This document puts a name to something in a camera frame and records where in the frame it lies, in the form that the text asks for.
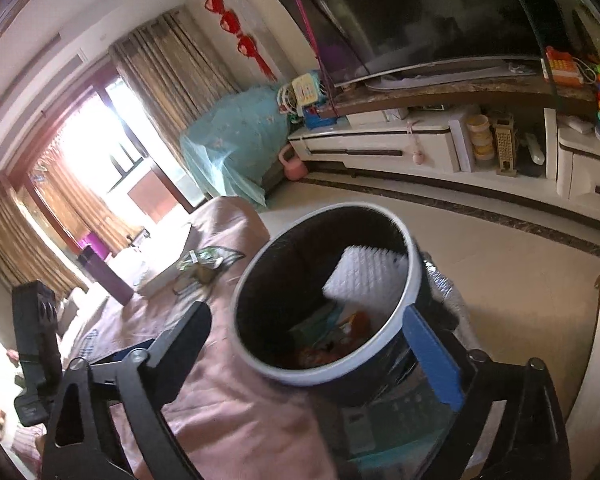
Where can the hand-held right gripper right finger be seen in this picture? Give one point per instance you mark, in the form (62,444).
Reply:
(430,355)

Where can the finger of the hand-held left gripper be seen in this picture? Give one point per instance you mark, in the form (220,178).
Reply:
(115,355)

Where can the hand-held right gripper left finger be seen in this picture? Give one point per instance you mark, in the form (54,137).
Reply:
(185,345)

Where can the white foam block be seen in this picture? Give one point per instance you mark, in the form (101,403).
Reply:
(365,280)

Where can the black white-rimmed trash bin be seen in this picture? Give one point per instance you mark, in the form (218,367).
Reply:
(290,270)

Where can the silver crumpled plastic bag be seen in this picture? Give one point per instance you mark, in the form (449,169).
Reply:
(450,295)

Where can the white flat box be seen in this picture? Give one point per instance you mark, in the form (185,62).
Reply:
(160,277)

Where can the purple tumbler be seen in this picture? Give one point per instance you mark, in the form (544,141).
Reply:
(112,280)

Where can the short brown curtain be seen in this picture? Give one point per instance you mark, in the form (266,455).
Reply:
(20,240)

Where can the white furniture panel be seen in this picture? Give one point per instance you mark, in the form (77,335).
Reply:
(595,385)

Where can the teal cloth cover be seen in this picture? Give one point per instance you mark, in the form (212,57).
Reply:
(235,145)

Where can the pink kettlebell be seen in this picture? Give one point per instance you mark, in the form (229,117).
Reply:
(292,165)

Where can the white television cabinet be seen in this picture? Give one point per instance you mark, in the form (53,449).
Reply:
(380,145)

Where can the wooden grater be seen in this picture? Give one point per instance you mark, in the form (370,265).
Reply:
(505,147)

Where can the stack of yellow containers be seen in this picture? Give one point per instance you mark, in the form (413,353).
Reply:
(480,137)

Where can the white remote control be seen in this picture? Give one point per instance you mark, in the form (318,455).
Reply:
(534,149)

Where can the blue toy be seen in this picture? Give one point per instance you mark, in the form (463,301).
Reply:
(320,117)

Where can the white toy basket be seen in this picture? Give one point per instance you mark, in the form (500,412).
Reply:
(287,97)

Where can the long brown curtain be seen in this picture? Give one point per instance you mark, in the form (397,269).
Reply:
(170,75)

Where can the colourful toy board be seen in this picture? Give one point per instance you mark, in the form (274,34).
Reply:
(307,90)

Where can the orange toy phone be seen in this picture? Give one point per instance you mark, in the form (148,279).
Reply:
(562,67)

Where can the purple thin pole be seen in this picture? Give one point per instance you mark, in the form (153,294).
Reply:
(312,45)

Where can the black television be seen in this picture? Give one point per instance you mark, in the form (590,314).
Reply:
(420,10)

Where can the red hanging wall decoration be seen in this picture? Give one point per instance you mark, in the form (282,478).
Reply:
(230,20)

